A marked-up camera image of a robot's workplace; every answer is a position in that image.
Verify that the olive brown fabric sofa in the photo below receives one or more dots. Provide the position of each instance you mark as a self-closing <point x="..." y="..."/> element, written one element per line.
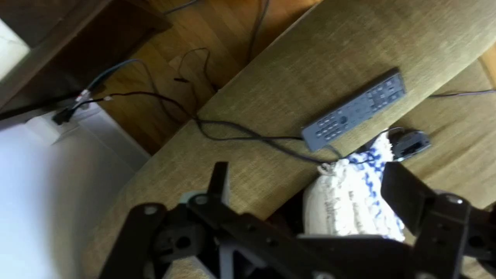
<point x="310" y="62"/>

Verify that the dark wood side table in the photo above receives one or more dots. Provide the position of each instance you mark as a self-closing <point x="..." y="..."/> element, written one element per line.
<point x="77" y="35"/>

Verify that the dark grey remote control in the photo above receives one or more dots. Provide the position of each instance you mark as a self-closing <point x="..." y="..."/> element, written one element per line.
<point x="356" y="108"/>

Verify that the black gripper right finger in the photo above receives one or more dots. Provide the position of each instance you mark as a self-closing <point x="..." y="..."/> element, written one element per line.
<point x="438" y="226"/>

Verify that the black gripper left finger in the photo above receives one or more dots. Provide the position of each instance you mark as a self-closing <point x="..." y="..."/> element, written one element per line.
<point x="148" y="237"/>

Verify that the white paper booklet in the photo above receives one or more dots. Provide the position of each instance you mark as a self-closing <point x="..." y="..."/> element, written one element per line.
<point x="9" y="48"/>

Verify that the black power adapter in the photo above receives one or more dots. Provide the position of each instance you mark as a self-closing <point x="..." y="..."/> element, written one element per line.
<point x="410" y="144"/>

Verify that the white blue woven pillow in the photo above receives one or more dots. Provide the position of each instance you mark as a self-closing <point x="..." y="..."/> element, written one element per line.
<point x="345" y="201"/>

